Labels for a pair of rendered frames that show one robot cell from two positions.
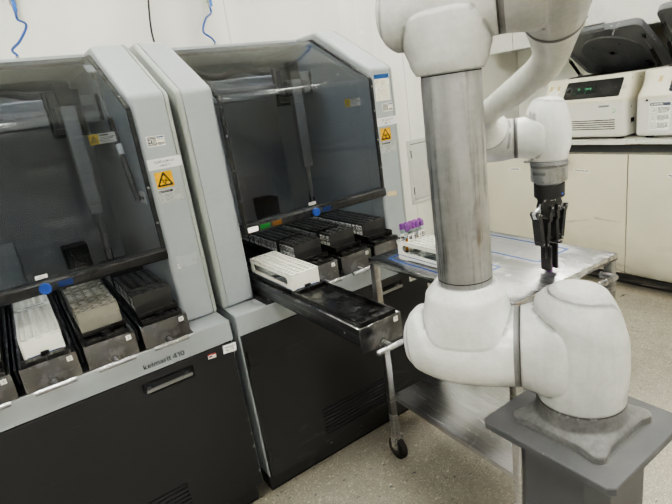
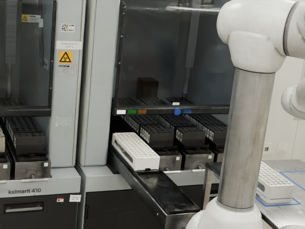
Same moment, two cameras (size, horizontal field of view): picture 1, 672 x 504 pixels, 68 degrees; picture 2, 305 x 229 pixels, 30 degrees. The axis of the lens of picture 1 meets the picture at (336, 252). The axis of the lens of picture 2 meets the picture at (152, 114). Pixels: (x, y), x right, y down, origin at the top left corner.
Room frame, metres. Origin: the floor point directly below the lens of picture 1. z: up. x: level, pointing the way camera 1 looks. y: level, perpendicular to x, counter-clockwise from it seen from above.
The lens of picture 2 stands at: (-0.56, -0.21, 1.62)
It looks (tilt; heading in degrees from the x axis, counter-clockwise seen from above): 16 degrees down; 9
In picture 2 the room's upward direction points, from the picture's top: 6 degrees clockwise
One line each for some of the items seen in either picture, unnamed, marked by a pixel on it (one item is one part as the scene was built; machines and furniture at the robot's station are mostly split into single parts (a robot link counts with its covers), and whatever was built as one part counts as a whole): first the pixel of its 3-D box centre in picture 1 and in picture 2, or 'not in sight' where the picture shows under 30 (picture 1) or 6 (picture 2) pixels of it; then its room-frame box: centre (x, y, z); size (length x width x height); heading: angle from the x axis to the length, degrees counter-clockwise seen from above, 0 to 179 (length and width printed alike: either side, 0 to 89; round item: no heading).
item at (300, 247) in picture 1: (306, 249); (160, 138); (1.72, 0.10, 0.85); 0.12 x 0.02 x 0.06; 123
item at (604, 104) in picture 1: (608, 80); not in sight; (3.21, -1.85, 1.22); 0.62 x 0.56 x 0.64; 120
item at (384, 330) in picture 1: (314, 299); (149, 181); (1.41, 0.09, 0.78); 0.73 x 0.14 x 0.09; 32
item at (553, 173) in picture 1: (549, 171); not in sight; (1.25, -0.57, 1.09); 0.09 x 0.09 x 0.06
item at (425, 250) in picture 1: (440, 252); (259, 177); (1.45, -0.32, 0.85); 0.30 x 0.10 x 0.06; 30
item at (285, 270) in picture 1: (283, 270); (134, 151); (1.56, 0.18, 0.83); 0.30 x 0.10 x 0.06; 32
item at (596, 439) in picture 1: (586, 402); not in sight; (0.81, -0.43, 0.73); 0.22 x 0.18 x 0.06; 122
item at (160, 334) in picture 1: (139, 301); (19, 140); (1.62, 0.70, 0.78); 0.73 x 0.14 x 0.09; 32
